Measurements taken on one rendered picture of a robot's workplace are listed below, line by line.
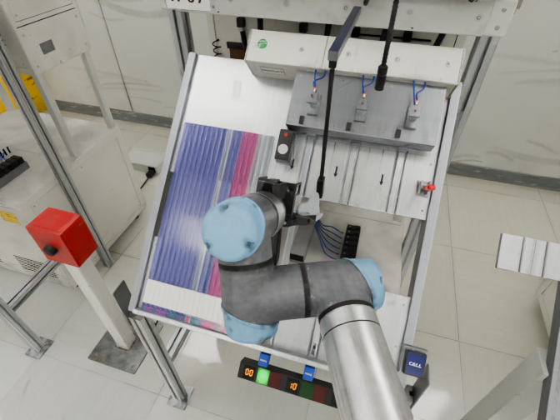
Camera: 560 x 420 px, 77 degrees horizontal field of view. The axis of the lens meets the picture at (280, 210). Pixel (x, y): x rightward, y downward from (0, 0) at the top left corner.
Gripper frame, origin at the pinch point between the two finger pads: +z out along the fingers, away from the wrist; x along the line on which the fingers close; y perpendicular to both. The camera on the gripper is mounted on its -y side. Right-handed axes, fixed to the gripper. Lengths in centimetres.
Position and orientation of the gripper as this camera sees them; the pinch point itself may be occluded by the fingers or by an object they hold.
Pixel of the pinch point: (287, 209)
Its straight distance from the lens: 76.1
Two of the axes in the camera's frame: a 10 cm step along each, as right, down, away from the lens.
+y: 1.6, -9.7, -1.8
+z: 2.4, -1.4, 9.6
